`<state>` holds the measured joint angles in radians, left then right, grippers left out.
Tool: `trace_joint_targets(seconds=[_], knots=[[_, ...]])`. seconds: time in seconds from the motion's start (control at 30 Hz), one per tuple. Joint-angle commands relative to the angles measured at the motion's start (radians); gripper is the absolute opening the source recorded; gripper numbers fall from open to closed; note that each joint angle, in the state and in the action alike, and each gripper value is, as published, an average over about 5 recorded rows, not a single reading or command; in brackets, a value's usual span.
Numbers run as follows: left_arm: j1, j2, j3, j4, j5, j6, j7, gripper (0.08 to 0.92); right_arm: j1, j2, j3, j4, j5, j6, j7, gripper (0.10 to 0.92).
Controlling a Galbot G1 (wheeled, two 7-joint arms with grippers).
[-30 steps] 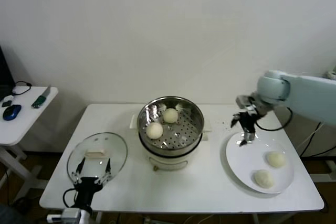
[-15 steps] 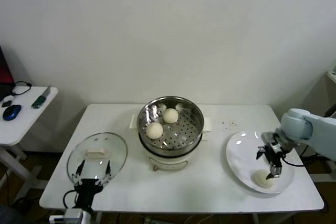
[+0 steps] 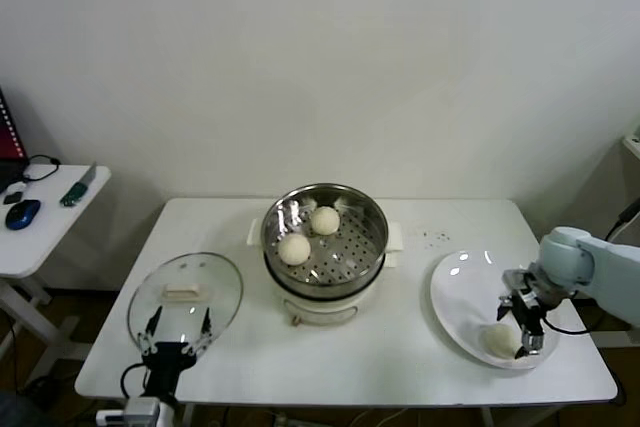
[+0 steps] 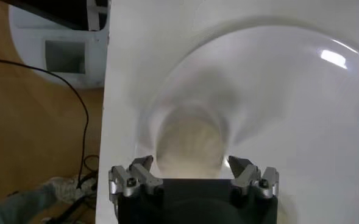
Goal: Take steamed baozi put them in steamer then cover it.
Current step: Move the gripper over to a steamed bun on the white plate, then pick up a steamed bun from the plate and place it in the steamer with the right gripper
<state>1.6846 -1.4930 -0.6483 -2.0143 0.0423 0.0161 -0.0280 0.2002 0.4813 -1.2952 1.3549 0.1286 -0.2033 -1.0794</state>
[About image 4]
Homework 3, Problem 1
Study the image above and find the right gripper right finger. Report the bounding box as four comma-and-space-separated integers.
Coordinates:
227, 155, 280, 200

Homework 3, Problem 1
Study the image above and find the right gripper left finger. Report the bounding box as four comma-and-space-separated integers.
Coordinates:
107, 155, 165, 203

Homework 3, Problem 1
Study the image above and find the white steamed baozi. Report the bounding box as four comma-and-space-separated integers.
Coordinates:
154, 105, 229, 180

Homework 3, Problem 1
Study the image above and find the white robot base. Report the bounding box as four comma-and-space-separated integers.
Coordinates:
8, 0, 110, 89

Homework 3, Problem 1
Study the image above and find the white round plate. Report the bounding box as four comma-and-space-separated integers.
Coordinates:
135, 23, 359, 224

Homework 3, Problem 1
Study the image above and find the black floor cable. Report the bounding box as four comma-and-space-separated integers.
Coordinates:
0, 56, 100, 189

